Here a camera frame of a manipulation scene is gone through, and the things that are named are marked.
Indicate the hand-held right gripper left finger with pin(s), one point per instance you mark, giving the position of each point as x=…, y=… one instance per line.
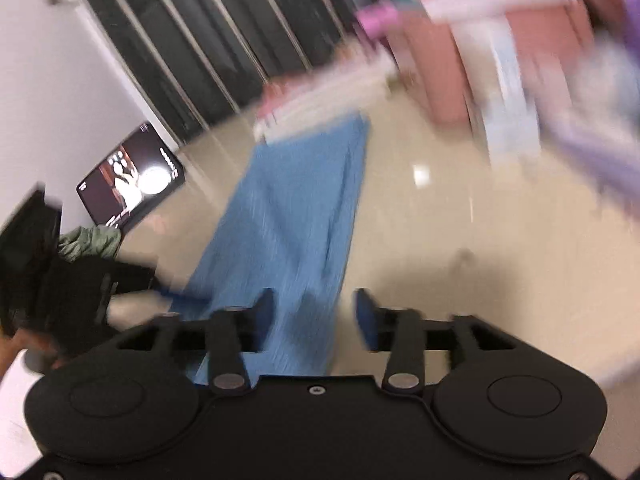
x=262, y=317

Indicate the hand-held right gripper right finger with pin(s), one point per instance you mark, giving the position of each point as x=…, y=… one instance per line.
x=366, y=322

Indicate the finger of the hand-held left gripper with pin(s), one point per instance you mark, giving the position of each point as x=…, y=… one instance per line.
x=130, y=277

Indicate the blue crinkled garment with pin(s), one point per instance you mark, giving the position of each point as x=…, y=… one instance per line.
x=285, y=220

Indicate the person's left forearm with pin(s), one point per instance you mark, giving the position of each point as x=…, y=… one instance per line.
x=22, y=344

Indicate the green printed garment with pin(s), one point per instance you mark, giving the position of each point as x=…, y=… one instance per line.
x=92, y=242

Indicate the black tablet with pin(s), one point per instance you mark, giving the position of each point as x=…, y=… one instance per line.
x=140, y=175

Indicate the cream folded garment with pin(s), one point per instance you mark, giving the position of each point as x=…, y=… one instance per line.
x=280, y=130

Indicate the white folded garment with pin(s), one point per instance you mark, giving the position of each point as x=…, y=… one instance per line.
x=325, y=92

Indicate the pink storage box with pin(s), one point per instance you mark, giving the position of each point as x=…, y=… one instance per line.
x=440, y=70

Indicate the white tissue pack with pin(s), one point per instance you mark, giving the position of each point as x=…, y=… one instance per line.
x=500, y=85

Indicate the purple tray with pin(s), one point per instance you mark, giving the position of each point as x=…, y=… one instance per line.
x=590, y=155

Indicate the magenta box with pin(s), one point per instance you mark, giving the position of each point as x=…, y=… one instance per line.
x=380, y=17

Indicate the clear plastic bag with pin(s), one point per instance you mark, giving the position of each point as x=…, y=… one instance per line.
x=600, y=75

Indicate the purple packet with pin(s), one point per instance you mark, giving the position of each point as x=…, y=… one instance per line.
x=631, y=15

